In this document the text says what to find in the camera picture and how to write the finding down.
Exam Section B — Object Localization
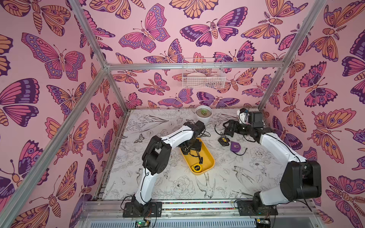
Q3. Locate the purple tape measure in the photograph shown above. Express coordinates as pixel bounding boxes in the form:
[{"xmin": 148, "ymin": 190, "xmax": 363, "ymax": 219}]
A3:
[{"xmin": 230, "ymin": 142, "xmax": 248, "ymax": 156}]

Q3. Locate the white plant pot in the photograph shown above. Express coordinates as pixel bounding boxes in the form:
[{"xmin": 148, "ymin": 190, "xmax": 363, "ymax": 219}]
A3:
[{"xmin": 195, "ymin": 105, "xmax": 213, "ymax": 124}]

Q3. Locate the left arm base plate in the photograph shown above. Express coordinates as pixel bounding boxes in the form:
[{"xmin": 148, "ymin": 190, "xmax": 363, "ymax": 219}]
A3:
[{"xmin": 123, "ymin": 201, "xmax": 163, "ymax": 218}]

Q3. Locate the small yellow tape measure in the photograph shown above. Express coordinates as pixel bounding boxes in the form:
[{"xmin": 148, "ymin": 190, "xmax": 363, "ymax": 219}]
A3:
[{"xmin": 191, "ymin": 163, "xmax": 202, "ymax": 173}]

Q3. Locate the yellow storage tray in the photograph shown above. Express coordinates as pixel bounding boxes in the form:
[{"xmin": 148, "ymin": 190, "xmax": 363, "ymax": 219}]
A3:
[{"xmin": 180, "ymin": 138, "xmax": 215, "ymax": 175}]

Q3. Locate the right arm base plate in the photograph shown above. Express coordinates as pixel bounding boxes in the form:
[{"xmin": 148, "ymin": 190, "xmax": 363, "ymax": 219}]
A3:
[{"xmin": 234, "ymin": 196, "xmax": 278, "ymax": 216}]

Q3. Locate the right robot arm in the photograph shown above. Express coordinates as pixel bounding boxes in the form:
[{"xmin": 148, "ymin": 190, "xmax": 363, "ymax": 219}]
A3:
[{"xmin": 223, "ymin": 108, "xmax": 322, "ymax": 208}]

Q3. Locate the white wire basket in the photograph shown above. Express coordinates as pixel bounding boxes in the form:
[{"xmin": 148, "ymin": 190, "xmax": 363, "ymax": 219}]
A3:
[{"xmin": 181, "ymin": 58, "xmax": 226, "ymax": 89}]

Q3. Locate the aluminium front rail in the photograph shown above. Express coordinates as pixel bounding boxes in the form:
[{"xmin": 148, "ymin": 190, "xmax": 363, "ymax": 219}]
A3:
[{"xmin": 81, "ymin": 199, "xmax": 319, "ymax": 219}]

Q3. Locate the black round tape measure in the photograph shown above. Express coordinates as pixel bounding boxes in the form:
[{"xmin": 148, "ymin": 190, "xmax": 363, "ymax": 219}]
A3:
[{"xmin": 182, "ymin": 147, "xmax": 190, "ymax": 154}]

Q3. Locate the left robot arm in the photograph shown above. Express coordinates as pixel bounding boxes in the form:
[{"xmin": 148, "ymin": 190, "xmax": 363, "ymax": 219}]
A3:
[{"xmin": 134, "ymin": 121, "xmax": 205, "ymax": 206}]

